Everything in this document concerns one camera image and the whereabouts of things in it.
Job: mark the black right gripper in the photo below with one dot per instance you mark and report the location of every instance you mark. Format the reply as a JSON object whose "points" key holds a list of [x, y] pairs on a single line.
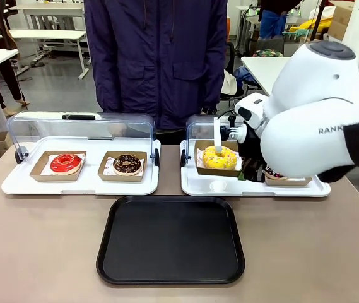
{"points": [[251, 145]]}

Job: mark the yellow sprinkled donut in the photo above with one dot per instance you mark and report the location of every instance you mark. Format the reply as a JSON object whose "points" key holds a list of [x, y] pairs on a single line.
{"points": [[212, 159]]}

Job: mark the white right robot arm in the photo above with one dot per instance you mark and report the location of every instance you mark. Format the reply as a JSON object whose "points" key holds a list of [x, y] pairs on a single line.
{"points": [[308, 94]]}

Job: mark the dark sprinkled donut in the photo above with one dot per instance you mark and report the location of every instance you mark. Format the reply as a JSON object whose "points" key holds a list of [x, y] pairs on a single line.
{"points": [[275, 173]]}

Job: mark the brown cardboard donut tray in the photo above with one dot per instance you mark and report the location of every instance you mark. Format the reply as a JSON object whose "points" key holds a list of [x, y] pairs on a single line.
{"points": [[292, 182]]}

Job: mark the black plastic serving tray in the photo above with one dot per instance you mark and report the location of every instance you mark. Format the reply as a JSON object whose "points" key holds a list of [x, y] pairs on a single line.
{"points": [[170, 240]]}

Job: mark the chocolate glazed donut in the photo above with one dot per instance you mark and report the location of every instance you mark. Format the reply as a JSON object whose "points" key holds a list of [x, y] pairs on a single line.
{"points": [[128, 164]]}

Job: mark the chocolate donut in box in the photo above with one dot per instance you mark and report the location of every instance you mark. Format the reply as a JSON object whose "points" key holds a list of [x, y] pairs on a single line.
{"points": [[106, 170]]}

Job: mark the red glazed donut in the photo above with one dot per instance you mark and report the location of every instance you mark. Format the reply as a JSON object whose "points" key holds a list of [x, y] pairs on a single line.
{"points": [[65, 164]]}

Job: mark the red donut in box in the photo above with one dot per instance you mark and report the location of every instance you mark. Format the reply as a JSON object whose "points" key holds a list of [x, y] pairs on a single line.
{"points": [[40, 175]]}

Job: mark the person's right hand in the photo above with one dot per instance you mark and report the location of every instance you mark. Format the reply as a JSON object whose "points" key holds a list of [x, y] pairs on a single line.
{"points": [[118, 129]]}

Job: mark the white display case base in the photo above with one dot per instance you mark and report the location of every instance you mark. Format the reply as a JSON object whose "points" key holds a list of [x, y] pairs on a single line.
{"points": [[91, 187], [210, 186]]}

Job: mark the clear display case lid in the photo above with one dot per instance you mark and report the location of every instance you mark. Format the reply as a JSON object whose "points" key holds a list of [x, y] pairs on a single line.
{"points": [[201, 129], [81, 126]]}

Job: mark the black office chair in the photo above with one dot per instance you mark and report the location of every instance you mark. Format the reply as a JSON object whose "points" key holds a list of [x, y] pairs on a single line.
{"points": [[234, 91]]}

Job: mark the white table with black pole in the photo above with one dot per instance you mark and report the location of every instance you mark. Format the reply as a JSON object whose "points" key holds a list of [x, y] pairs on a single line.
{"points": [[261, 72]]}

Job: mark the colourful patterned bag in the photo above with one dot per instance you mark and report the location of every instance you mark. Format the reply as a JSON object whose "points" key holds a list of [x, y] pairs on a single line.
{"points": [[267, 52]]}

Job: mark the person in navy jacket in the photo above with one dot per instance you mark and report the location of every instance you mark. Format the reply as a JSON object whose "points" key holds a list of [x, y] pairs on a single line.
{"points": [[157, 63]]}

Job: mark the person in blue jeans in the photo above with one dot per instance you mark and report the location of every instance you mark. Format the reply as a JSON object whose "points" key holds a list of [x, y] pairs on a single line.
{"points": [[272, 22]]}

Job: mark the yellow bag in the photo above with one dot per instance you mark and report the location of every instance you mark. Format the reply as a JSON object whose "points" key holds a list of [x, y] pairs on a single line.
{"points": [[305, 26]]}

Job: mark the black vertical pole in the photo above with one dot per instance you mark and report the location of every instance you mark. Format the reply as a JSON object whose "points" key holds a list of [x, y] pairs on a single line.
{"points": [[318, 19]]}

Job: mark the brown cardboard box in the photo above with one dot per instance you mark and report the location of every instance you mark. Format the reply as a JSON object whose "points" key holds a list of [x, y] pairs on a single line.
{"points": [[341, 19]]}

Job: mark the white desk with white legs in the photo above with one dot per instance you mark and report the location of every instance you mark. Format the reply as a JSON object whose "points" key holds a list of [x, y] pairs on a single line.
{"points": [[50, 34]]}

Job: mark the white desk in background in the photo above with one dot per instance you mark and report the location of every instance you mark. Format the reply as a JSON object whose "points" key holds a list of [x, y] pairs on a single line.
{"points": [[53, 8]]}

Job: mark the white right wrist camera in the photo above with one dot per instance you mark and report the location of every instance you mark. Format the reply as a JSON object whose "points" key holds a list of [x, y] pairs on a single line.
{"points": [[217, 135]]}

